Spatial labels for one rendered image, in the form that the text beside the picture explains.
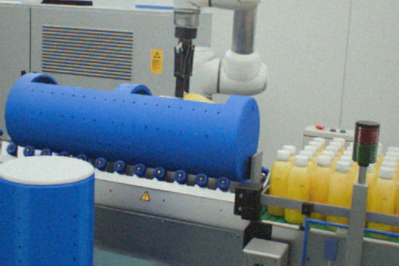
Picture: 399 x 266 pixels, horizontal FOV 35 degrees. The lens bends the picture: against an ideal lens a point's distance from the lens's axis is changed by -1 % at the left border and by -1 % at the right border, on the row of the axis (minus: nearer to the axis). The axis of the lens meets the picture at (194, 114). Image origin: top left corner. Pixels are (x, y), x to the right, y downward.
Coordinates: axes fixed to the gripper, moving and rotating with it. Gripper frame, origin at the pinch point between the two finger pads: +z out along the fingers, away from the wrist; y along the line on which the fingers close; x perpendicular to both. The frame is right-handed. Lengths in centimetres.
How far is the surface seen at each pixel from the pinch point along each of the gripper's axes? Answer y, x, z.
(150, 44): -154, -85, 1
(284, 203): 21, 43, 28
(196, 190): 11.0, 11.7, 31.7
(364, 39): -284, 27, -7
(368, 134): 39, 66, 0
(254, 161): 4.5, 28.4, 20.5
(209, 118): 11.5, 14.4, 7.1
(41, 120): 14, -47, 16
